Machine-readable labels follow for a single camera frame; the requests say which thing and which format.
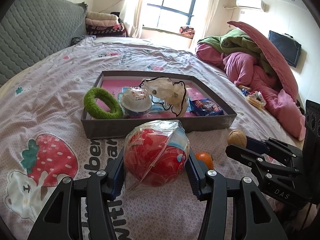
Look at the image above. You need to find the walnut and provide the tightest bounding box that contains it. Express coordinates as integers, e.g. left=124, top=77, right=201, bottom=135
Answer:
left=227, top=129, right=247, bottom=148

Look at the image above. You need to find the small orange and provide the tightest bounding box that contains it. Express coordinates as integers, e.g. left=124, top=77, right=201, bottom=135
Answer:
left=195, top=152, right=214, bottom=170

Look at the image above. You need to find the blue cookie packet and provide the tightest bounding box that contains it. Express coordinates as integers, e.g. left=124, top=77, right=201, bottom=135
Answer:
left=190, top=98, right=224, bottom=116

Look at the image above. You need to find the red toy egg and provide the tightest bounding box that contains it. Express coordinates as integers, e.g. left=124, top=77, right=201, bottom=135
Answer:
left=123, top=120, right=190, bottom=194

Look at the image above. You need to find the green knitted ring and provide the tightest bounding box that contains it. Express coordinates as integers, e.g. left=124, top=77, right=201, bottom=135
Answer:
left=83, top=87, right=124, bottom=120

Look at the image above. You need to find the cream drawstring cloth pouch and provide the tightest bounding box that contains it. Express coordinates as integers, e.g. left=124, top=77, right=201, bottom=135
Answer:
left=139, top=77, right=189, bottom=117

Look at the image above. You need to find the white toy egg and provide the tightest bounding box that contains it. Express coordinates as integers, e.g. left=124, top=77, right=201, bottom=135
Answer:
left=121, top=87, right=152, bottom=118

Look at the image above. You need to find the pink crumpled duvet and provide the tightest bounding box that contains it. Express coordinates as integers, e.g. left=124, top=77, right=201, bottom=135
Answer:
left=196, top=43, right=306, bottom=141

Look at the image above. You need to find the snack packets pile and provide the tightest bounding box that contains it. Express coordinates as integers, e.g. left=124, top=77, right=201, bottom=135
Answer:
left=239, top=85, right=266, bottom=110

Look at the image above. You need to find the pink quilted pillow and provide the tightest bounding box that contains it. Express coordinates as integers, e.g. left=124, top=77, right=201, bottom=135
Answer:
left=227, top=21, right=298, bottom=101

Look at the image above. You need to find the strawberry print bed sheet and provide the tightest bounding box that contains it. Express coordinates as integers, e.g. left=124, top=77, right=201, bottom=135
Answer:
left=1, top=40, right=303, bottom=239

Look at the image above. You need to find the green blanket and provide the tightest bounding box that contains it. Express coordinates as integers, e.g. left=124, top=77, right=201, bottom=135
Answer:
left=197, top=29, right=276, bottom=76

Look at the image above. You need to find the dark shallow cardboard box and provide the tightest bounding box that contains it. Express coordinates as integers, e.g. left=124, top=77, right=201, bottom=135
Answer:
left=81, top=70, right=236, bottom=139

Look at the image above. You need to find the orange patterned bag on sill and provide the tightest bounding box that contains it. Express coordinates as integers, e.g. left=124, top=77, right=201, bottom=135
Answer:
left=179, top=26, right=195, bottom=38

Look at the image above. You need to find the white air conditioner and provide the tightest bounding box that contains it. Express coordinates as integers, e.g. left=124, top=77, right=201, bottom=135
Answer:
left=236, top=0, right=266, bottom=11

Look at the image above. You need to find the right cream curtain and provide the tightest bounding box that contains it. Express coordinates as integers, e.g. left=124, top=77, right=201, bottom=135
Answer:
left=189, top=0, right=220, bottom=52

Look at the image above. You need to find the cream curtain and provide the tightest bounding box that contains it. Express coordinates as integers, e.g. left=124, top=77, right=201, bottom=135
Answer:
left=189, top=0, right=220, bottom=52
left=120, top=0, right=145, bottom=38

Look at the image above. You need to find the left cream curtain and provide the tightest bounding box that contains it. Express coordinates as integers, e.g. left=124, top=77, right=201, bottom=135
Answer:
left=120, top=0, right=145, bottom=38

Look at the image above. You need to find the grey quilted headboard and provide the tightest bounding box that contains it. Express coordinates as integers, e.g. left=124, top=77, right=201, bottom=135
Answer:
left=1, top=0, right=87, bottom=85

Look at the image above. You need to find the stack of folded blankets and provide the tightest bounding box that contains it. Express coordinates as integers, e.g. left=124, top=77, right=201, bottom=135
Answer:
left=85, top=11, right=127, bottom=37

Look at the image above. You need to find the black wall television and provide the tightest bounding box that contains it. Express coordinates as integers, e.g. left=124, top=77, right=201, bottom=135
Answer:
left=268, top=30, right=302, bottom=68

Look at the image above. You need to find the window with dark frame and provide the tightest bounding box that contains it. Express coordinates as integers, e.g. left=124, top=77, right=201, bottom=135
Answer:
left=143, top=0, right=196, bottom=33

